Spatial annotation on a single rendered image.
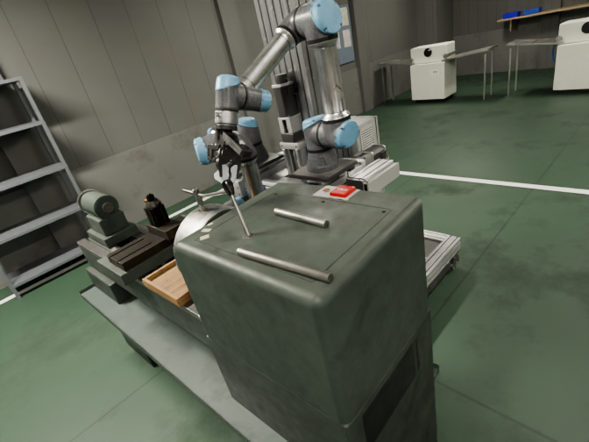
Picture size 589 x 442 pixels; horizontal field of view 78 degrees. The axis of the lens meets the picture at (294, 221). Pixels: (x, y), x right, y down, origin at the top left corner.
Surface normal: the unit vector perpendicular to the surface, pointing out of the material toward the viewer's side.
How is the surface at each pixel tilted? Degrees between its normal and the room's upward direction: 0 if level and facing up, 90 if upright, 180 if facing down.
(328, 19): 82
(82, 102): 90
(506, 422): 0
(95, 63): 90
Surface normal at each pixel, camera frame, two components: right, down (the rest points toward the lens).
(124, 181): 0.70, 0.18
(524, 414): -0.21, -0.87
